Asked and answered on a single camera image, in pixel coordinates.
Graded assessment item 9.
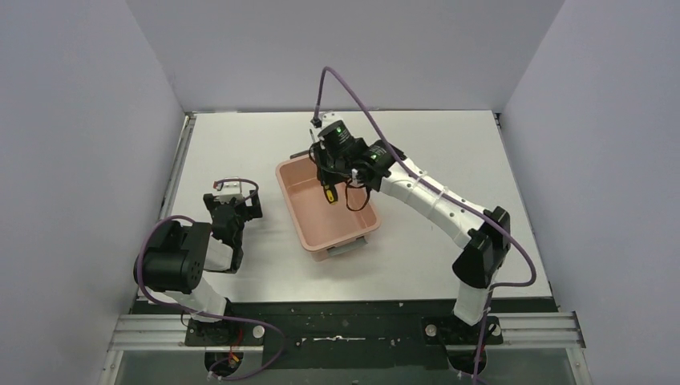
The aluminium rail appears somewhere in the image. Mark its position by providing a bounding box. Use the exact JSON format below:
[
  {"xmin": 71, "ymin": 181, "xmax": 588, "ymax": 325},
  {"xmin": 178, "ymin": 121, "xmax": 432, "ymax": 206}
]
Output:
[
  {"xmin": 157, "ymin": 112, "xmax": 196, "ymax": 220},
  {"xmin": 108, "ymin": 313, "xmax": 586, "ymax": 353}
]

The left side aluminium rail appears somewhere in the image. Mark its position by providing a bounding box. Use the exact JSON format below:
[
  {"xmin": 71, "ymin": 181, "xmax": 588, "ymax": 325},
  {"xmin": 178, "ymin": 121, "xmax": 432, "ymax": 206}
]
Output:
[{"xmin": 157, "ymin": 112, "xmax": 196, "ymax": 220}]

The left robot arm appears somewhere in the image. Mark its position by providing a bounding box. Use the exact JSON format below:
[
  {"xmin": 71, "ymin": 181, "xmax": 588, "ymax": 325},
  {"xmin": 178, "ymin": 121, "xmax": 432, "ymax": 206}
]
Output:
[{"xmin": 133, "ymin": 189, "xmax": 263, "ymax": 323}]

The aluminium front rail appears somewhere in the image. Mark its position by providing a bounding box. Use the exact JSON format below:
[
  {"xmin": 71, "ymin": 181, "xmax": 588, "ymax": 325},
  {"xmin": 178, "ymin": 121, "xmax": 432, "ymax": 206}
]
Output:
[{"xmin": 108, "ymin": 313, "xmax": 586, "ymax": 353}]

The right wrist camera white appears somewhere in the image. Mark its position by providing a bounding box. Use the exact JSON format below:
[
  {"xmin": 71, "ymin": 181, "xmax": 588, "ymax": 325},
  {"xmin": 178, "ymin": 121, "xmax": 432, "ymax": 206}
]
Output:
[{"xmin": 310, "ymin": 111, "xmax": 342, "ymax": 130}]

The yellow black handled screwdriver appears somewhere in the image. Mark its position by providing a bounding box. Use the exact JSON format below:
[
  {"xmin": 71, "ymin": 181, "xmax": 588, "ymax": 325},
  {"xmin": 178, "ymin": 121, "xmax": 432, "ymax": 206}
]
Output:
[{"xmin": 308, "ymin": 128, "xmax": 338, "ymax": 205}]

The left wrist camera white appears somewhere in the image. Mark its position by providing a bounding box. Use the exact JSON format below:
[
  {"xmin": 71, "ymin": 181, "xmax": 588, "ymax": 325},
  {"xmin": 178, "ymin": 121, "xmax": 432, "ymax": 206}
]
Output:
[{"xmin": 213, "ymin": 180, "xmax": 244, "ymax": 204}]

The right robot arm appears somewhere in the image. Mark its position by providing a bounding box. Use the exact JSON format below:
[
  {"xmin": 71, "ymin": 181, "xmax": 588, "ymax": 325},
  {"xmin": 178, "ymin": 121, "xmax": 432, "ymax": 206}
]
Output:
[{"xmin": 309, "ymin": 116, "xmax": 511, "ymax": 326}]

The pink plastic bin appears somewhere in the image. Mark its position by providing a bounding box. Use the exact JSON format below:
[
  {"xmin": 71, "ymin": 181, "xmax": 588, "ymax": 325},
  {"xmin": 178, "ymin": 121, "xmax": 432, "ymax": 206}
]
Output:
[{"xmin": 276, "ymin": 152, "xmax": 381, "ymax": 261}]

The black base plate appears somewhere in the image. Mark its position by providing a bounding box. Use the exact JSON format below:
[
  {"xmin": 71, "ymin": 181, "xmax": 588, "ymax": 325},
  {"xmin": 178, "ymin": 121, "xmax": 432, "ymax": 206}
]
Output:
[{"xmin": 142, "ymin": 299, "xmax": 559, "ymax": 379}]

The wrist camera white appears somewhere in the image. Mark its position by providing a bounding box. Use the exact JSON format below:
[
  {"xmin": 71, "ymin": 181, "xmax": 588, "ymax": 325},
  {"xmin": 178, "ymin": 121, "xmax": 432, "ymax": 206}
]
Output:
[
  {"xmin": 310, "ymin": 111, "xmax": 342, "ymax": 130},
  {"xmin": 213, "ymin": 180, "xmax": 244, "ymax": 204}
]

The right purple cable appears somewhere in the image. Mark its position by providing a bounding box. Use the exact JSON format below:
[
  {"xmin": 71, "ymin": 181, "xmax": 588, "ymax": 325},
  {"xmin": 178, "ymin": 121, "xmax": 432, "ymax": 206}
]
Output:
[{"xmin": 314, "ymin": 66, "xmax": 537, "ymax": 385}]

